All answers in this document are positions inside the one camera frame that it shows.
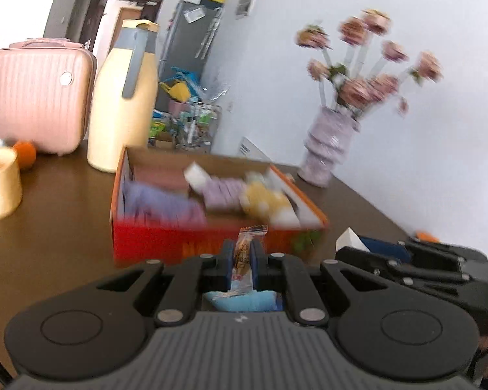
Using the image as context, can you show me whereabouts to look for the white triangular sponge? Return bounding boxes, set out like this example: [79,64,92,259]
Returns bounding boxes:
[335,227,371,253]

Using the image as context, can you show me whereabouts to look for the light blue plush toy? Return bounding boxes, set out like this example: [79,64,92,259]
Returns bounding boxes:
[203,289,284,313]

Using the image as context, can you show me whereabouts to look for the pink ribbed suitcase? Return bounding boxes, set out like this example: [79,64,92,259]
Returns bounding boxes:
[0,37,99,156]

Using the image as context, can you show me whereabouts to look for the lavender fluffy headband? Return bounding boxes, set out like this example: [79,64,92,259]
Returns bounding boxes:
[203,176,249,212]

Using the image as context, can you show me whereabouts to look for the white sign board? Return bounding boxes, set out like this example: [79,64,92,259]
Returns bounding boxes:
[238,137,265,159]

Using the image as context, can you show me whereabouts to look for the blue tissue pack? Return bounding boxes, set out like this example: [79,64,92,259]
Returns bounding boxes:
[359,236,414,263]

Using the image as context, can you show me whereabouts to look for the clear snack packet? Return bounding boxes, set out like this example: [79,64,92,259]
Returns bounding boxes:
[231,224,269,292]

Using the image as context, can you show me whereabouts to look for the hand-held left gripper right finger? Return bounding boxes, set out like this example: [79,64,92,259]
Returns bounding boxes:
[252,242,394,328]

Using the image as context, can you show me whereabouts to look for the yellow and white plush toy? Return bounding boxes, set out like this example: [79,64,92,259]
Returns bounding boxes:
[241,170,302,228]

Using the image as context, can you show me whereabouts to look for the red cardboard box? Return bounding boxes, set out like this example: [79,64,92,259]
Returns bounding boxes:
[110,146,330,269]

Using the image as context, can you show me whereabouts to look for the cluttered wire cart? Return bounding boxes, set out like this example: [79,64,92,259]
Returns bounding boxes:
[148,64,224,155]

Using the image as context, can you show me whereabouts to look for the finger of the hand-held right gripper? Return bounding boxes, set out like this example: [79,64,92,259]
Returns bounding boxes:
[398,240,488,263]
[335,247,473,289]

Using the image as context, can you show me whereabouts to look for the cream thermos jug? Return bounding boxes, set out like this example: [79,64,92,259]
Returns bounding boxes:
[86,18,162,175]

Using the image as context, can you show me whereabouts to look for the pale yellow cup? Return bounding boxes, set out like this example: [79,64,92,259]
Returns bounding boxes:
[0,147,23,221]

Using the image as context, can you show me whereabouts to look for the grey refrigerator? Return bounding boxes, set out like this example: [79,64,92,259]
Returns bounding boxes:
[158,0,224,102]

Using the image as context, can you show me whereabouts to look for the white wall panel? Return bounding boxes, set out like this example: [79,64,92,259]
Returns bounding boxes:
[235,0,261,20]

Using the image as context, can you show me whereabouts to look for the purple folded towel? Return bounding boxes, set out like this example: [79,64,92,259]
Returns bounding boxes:
[124,182,208,228]

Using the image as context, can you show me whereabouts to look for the dark wooden door frame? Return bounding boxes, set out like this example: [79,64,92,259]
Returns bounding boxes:
[67,0,164,66]

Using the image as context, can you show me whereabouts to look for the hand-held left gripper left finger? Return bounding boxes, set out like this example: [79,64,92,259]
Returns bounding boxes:
[95,239,235,328]

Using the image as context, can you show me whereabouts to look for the orange fruit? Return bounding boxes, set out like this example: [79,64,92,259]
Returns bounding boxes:
[12,140,37,171]

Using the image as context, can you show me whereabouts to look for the lilac ceramic vase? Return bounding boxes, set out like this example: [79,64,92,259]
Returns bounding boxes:
[297,105,361,189]

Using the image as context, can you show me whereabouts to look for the dried pink rose bouquet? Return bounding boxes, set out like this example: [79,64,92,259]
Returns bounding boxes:
[294,7,444,121]

